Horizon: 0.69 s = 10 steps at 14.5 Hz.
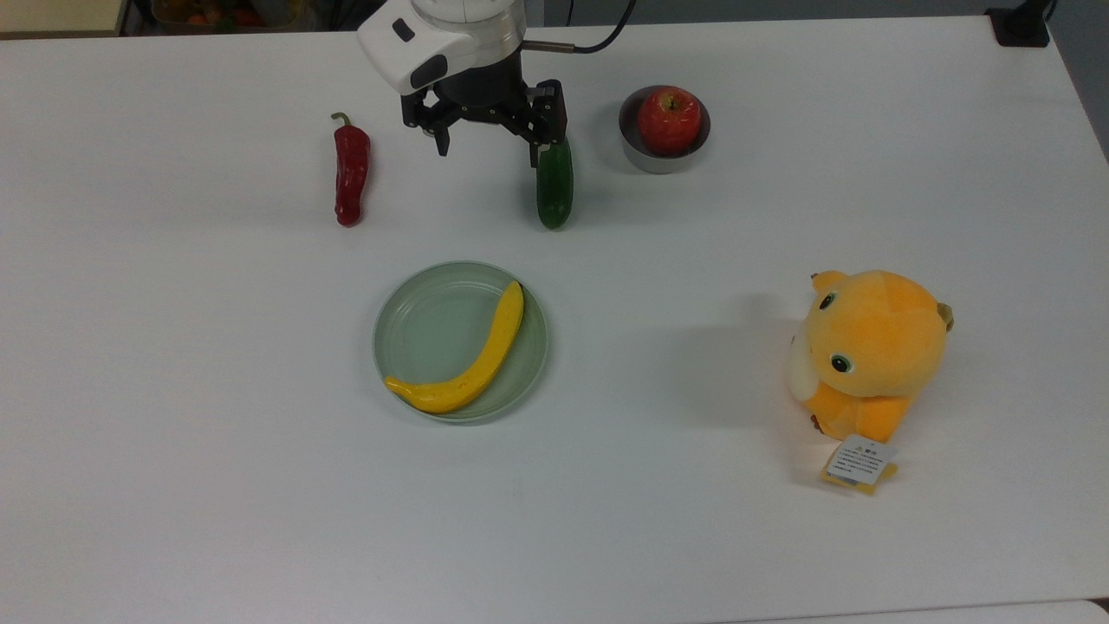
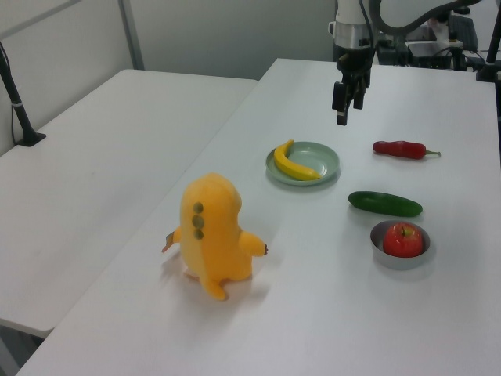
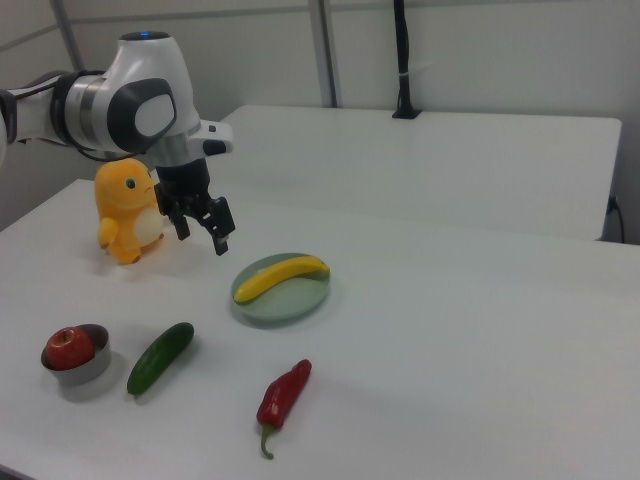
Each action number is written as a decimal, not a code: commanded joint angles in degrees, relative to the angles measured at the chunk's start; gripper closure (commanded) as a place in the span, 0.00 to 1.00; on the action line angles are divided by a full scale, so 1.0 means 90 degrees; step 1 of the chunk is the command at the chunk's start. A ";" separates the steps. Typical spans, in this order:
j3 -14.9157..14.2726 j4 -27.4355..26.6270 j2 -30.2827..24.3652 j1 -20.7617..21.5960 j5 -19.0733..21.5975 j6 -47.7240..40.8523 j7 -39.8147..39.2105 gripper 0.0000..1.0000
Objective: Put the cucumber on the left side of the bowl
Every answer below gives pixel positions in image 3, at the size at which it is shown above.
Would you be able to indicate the pale green plate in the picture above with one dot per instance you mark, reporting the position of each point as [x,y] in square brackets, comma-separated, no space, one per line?
[290,305]

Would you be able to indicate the red chili pepper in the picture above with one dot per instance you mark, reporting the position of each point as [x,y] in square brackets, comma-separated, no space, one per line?
[280,400]

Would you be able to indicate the orange plush dinosaur toy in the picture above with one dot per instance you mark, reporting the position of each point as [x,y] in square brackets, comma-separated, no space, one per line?
[125,210]

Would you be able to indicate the small grey metal bowl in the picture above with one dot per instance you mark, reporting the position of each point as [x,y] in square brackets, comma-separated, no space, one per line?
[95,372]

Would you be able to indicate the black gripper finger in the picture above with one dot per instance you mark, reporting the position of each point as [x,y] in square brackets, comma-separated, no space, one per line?
[220,225]
[181,222]

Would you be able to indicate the green cucumber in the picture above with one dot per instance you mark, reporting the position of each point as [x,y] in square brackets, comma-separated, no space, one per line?
[160,357]

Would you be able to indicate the black camera stand pole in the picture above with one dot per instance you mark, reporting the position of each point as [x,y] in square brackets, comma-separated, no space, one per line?
[402,50]

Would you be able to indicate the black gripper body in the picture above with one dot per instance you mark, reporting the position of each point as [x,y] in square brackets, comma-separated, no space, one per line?
[182,182]

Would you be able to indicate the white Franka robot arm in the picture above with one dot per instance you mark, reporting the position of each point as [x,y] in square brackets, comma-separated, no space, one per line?
[150,75]

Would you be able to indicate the yellow banana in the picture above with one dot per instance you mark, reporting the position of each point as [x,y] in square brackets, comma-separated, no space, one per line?
[280,275]

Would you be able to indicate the red apple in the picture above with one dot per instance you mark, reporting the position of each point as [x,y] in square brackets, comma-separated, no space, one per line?
[70,350]

